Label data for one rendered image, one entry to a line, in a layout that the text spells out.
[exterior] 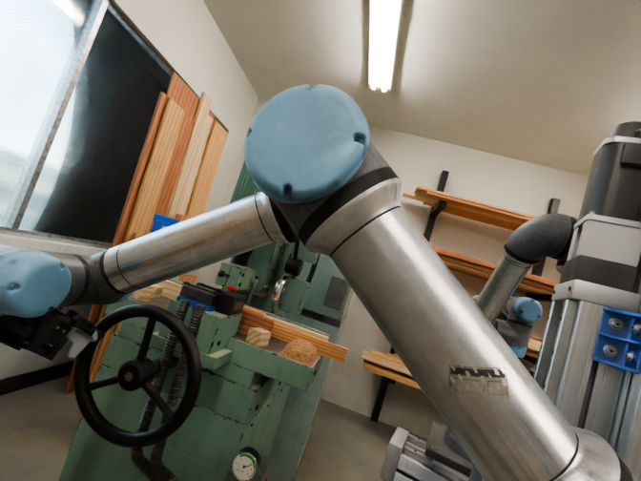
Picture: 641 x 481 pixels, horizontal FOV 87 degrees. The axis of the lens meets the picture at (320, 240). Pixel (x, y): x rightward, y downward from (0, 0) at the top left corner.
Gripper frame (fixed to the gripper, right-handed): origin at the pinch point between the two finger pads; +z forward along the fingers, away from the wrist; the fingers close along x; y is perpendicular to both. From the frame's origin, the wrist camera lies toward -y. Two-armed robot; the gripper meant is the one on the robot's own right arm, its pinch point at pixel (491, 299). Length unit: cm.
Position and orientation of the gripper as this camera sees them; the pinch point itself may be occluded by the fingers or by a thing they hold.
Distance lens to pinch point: 159.3
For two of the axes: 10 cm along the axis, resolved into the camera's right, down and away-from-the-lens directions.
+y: -1.7, 9.8, -1.1
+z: 1.4, 1.4, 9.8
